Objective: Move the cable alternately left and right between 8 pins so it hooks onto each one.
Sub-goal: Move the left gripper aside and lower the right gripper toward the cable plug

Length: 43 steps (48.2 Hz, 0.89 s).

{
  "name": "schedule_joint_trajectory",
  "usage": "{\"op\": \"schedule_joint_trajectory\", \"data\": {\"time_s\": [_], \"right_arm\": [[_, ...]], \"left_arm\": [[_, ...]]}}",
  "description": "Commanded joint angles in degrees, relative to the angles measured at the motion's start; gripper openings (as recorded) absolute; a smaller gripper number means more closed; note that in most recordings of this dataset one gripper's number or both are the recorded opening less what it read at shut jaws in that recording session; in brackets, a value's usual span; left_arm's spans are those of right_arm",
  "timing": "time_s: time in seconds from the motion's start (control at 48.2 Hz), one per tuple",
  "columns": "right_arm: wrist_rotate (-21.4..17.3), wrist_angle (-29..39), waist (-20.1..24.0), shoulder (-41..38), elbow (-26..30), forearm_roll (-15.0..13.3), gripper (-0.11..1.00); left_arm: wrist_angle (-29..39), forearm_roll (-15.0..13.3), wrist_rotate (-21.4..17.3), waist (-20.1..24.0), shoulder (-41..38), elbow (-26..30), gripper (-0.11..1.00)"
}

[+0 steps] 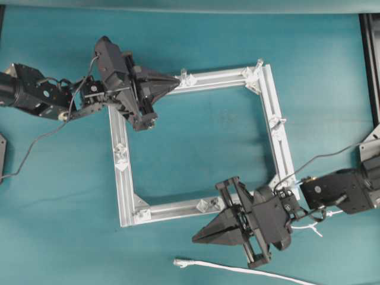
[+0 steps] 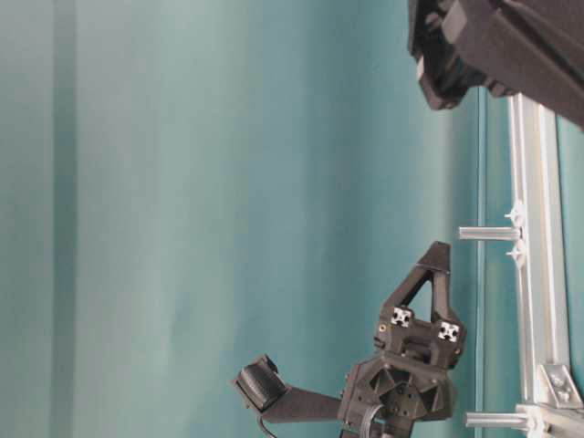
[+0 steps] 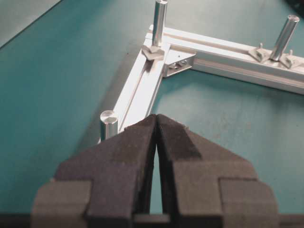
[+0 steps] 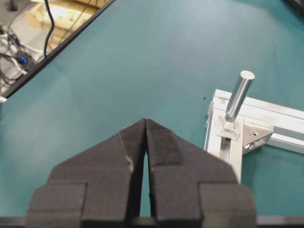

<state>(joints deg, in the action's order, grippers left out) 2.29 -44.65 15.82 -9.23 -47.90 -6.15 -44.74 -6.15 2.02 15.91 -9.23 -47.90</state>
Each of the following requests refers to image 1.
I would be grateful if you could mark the steel pin top right corner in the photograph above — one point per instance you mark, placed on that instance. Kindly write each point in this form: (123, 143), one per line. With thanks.
(259, 63)

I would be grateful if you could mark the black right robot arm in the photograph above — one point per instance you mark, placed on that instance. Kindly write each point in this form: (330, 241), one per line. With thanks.
(352, 190)

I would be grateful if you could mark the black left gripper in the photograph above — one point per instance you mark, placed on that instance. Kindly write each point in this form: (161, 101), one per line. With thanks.
(134, 89)

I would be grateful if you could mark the black extrusion rail right edge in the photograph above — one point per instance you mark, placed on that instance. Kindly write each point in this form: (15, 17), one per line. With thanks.
(369, 25)

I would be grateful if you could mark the square aluminium extrusion frame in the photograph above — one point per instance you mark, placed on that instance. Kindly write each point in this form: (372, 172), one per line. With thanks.
(133, 210)

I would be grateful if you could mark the steel pin top middle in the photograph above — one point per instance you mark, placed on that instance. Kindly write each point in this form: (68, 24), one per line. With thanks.
(183, 73)

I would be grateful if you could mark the steel pin right middle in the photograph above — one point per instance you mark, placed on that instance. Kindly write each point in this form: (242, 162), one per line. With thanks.
(279, 121)

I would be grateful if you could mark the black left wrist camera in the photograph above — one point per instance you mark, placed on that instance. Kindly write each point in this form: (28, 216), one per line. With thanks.
(111, 65)

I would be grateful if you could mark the steel pin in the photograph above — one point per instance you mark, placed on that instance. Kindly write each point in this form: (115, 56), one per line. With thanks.
(183, 73)
(279, 121)

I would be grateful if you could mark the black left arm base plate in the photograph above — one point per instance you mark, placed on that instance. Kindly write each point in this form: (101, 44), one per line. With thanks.
(3, 149)

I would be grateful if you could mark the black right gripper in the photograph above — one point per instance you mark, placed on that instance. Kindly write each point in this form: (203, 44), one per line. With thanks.
(235, 225)

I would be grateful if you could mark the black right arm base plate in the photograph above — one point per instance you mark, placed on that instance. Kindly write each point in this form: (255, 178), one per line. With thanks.
(369, 148)

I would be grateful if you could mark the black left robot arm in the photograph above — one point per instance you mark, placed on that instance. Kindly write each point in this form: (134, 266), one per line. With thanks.
(28, 90)

